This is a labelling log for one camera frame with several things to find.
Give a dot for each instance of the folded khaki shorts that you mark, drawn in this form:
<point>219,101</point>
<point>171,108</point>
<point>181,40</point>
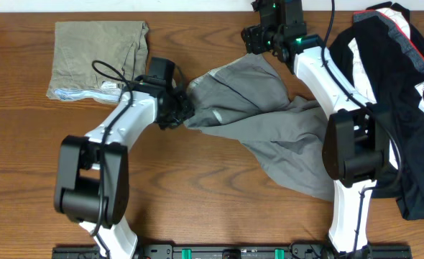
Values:
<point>121,44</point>

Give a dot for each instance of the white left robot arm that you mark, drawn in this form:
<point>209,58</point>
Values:
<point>92,186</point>

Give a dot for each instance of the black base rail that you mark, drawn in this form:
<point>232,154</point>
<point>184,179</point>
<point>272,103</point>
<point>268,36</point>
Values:
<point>295,250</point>

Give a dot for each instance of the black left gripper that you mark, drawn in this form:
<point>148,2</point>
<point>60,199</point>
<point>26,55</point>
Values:
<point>188,112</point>

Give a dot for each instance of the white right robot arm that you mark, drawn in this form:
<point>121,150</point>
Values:
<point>357,144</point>

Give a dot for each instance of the grey shorts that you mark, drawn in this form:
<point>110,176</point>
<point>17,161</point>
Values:
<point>247,101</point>

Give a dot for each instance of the black white red shirt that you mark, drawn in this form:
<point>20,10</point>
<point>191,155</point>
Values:
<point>382,56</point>

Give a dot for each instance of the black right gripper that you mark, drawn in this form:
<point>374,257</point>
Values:
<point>250,35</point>

